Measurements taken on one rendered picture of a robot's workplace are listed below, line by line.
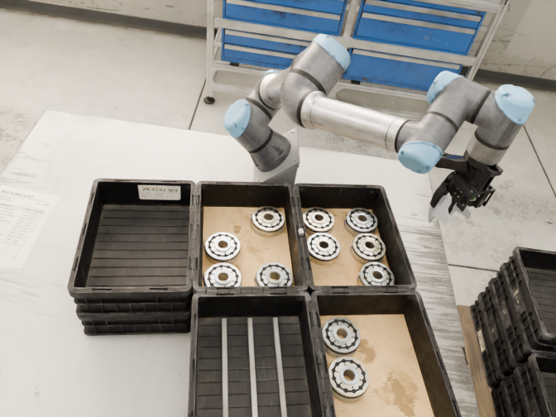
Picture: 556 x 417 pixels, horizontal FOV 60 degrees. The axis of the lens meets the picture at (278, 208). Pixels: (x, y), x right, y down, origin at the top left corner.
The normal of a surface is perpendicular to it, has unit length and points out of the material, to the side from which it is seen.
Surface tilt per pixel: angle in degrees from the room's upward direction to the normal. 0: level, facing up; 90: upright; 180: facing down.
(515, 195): 0
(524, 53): 90
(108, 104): 0
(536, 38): 90
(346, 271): 0
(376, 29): 90
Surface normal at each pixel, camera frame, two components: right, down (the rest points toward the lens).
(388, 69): -0.07, 0.72
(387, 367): 0.12, -0.68
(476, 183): -0.90, 0.18
